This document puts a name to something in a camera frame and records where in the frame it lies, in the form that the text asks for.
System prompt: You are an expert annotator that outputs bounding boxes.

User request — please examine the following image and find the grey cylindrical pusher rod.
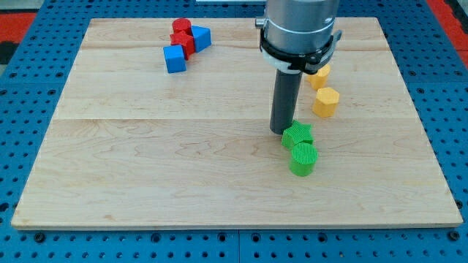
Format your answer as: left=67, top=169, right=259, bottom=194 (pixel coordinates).
left=270, top=70, right=302, bottom=134

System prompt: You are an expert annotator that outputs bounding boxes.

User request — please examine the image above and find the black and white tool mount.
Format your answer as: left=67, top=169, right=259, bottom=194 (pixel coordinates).
left=259, top=29, right=342, bottom=75

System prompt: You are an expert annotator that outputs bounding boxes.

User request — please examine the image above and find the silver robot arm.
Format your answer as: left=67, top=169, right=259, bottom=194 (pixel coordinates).
left=255, top=0, right=341, bottom=134

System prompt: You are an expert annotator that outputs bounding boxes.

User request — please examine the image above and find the green star block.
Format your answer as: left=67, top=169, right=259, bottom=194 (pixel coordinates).
left=281, top=120, right=314, bottom=150

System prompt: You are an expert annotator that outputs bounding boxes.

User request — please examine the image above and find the red star block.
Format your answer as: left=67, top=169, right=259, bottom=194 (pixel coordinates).
left=170, top=31, right=195, bottom=61

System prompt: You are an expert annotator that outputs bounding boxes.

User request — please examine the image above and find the yellow block behind rod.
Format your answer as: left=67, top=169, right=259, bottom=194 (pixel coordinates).
left=306, top=64, right=331, bottom=91

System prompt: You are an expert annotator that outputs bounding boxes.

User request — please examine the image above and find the yellow hexagon block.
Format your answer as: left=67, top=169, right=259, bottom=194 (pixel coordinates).
left=312, top=87, right=340, bottom=118

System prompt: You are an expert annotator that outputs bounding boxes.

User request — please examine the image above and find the green cylinder block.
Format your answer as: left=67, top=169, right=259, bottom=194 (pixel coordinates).
left=289, top=142, right=319, bottom=177

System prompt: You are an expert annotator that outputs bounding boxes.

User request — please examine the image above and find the blue triangular block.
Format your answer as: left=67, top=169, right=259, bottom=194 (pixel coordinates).
left=191, top=26, right=211, bottom=53

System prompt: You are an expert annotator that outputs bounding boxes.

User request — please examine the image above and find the blue cube block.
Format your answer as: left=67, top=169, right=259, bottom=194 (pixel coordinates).
left=163, top=45, right=186, bottom=74

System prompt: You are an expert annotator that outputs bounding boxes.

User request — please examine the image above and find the red cylinder block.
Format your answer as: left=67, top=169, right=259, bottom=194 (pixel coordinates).
left=172, top=18, right=192, bottom=35

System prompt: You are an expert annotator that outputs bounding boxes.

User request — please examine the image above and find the light wooden board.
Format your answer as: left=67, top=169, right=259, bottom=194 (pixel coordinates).
left=11, top=18, right=463, bottom=230

